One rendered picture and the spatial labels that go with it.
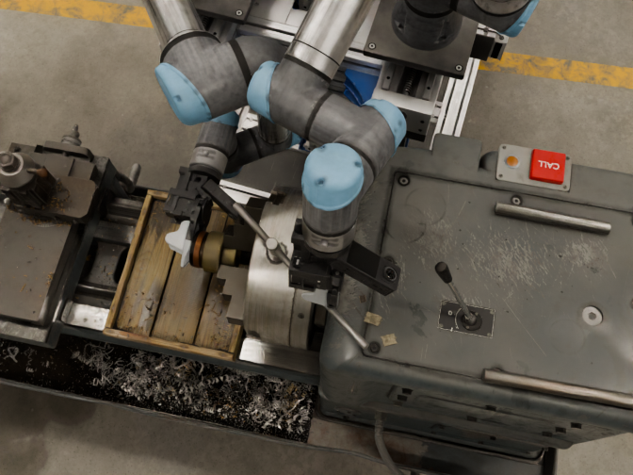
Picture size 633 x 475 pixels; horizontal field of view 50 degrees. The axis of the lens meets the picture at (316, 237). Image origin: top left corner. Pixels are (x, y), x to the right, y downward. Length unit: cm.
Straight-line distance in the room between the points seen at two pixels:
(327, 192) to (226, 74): 42
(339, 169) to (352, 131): 9
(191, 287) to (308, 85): 77
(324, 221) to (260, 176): 157
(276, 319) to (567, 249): 54
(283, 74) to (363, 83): 70
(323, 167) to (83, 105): 221
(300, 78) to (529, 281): 55
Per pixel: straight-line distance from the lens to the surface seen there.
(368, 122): 93
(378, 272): 101
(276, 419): 186
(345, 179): 84
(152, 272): 164
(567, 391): 120
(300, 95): 95
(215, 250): 138
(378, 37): 155
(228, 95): 120
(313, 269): 102
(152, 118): 288
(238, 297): 135
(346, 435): 187
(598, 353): 125
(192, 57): 122
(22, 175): 153
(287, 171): 245
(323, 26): 96
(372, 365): 117
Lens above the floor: 240
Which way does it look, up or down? 69 degrees down
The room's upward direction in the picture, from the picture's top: 2 degrees counter-clockwise
